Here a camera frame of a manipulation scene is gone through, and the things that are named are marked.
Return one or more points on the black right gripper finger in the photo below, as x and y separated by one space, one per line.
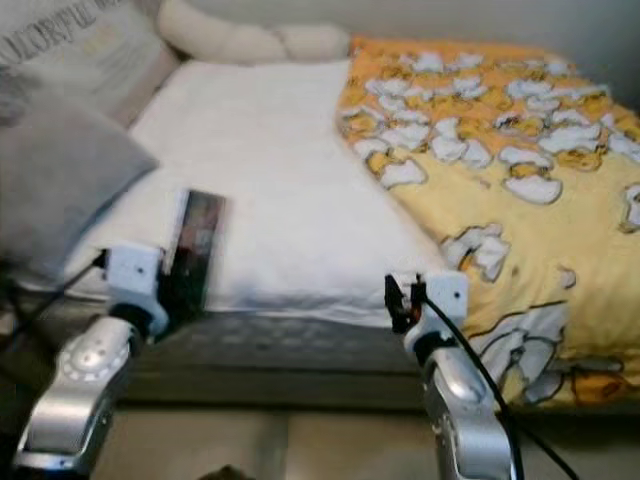
395 300

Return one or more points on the dark cover book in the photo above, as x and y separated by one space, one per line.
202 215

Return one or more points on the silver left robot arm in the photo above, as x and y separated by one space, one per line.
75 390

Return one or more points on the grey mattress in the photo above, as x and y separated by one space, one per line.
290 350

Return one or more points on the plain grey pillow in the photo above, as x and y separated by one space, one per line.
70 190

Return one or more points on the white mattress pad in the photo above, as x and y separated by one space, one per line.
290 170

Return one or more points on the yellow cartoon print duvet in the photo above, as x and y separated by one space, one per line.
540 190

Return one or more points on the grey lettered cushion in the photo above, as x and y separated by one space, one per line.
100 55

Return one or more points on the cream braided bumper pillow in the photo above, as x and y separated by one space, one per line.
240 38

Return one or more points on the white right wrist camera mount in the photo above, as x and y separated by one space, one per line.
445 300

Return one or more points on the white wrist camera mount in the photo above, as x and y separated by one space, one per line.
445 300
135 280

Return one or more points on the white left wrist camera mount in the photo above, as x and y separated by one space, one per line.
135 280

